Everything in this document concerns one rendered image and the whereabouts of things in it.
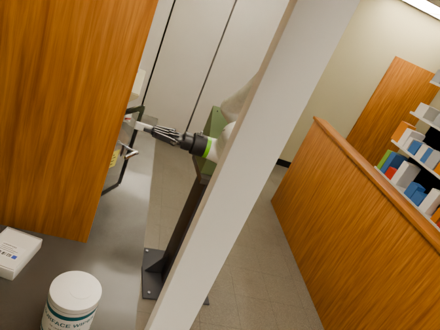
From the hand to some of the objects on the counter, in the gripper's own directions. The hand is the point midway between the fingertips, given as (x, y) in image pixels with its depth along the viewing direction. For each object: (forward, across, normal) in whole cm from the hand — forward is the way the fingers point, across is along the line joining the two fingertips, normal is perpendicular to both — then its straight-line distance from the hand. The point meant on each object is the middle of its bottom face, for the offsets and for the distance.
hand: (143, 127), depth 145 cm
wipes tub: (+6, +66, +37) cm, 76 cm away
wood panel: (+32, +30, +37) cm, 58 cm away
